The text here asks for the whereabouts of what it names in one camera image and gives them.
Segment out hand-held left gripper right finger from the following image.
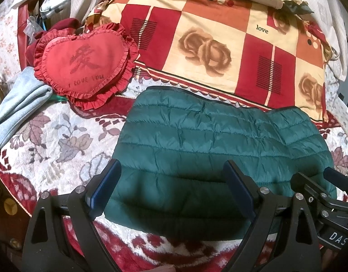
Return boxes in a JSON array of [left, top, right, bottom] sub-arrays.
[[219, 160, 326, 272]]

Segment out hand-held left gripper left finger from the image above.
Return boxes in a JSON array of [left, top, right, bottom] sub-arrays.
[[21, 159, 123, 272]]

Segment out floral leaf-pattern bed blanket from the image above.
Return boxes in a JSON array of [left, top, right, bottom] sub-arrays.
[[0, 74, 348, 272]]

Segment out clear plastic bag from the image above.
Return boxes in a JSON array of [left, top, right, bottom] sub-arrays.
[[39, 0, 76, 21]]

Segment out brown studded bed frame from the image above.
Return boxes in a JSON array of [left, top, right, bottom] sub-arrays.
[[0, 183, 31, 264]]

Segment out dark green cloth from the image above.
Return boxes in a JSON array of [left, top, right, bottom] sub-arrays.
[[284, 0, 315, 15]]

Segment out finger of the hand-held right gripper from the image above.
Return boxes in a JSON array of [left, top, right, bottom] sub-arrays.
[[291, 171, 333, 207], [324, 167, 348, 189]]

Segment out red and cream patterned pillow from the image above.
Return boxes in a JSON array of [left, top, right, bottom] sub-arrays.
[[83, 0, 333, 122]]

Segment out red heart-shaped frilled pillow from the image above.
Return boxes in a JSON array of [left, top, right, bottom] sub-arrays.
[[33, 23, 139, 110]]

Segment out light grey-blue sweatshirt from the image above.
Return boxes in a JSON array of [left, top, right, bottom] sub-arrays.
[[0, 67, 53, 151]]

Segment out green quilted puffer jacket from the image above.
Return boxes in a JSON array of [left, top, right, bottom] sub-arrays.
[[104, 86, 337, 240]]

